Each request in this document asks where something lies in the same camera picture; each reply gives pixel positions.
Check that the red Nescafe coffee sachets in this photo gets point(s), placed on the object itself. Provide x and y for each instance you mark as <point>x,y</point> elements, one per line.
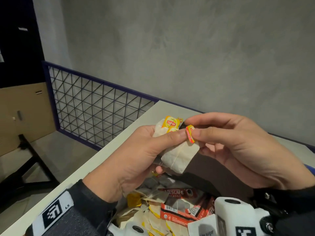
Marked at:
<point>177,213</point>

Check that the black metal table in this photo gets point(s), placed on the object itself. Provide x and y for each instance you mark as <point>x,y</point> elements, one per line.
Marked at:
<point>27,179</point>

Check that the pile of white sugar packets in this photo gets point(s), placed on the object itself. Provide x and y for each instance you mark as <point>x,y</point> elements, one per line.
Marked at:
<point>201,226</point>

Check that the brown plastic tray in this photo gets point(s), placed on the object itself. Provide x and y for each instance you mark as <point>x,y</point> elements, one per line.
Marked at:
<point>216,172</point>

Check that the black wristband white markers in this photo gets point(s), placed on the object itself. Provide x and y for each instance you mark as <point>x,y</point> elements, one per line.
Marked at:
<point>73,213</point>
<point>290,211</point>

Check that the dark cabinet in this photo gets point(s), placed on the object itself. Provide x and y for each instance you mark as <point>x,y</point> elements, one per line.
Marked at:
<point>17,46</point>

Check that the purple metal mesh railing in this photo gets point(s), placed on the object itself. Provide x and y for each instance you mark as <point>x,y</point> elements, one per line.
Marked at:
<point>98,105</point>

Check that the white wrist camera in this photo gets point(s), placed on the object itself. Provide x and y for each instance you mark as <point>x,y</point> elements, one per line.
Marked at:
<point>133,229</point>
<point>236,216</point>

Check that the person's left hand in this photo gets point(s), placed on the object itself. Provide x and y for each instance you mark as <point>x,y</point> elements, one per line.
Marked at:
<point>128,164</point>

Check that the person's right hand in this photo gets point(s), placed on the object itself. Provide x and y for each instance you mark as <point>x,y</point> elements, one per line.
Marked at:
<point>241,149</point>

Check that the blue and white bowl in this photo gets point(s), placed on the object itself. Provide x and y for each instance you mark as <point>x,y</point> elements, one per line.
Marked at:
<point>310,169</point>

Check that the pile of tea bags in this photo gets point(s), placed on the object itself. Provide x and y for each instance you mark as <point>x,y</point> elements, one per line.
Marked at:
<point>147,216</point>

